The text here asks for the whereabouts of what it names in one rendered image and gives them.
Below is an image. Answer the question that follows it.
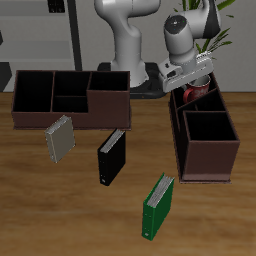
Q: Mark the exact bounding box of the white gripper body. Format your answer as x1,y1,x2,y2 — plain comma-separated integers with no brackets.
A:
161,52,215,94

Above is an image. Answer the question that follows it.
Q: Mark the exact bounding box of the dark brown desk caddy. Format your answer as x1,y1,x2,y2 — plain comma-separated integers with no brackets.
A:
168,71,241,185
11,69,132,131

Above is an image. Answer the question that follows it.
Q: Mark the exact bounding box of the green pot plant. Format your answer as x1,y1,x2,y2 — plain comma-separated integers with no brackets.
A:
172,0,237,61

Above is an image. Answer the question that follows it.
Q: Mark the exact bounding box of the green book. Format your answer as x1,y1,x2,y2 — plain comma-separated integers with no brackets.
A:
141,172,176,242

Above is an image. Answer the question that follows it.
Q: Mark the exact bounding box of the red mug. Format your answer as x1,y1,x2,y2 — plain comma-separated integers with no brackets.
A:
182,74,212,105

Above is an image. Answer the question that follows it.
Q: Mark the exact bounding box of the black book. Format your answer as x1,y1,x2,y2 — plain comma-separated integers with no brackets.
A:
97,128,127,187

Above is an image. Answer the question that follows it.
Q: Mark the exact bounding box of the grey shelf unit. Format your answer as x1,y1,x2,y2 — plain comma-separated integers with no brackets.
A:
0,0,83,93

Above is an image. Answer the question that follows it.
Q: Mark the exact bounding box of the grey book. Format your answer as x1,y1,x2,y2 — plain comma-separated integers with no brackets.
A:
44,114,77,164

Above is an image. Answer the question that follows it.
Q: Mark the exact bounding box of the flat black base plate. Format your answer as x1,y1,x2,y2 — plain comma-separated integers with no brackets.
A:
96,61,172,100

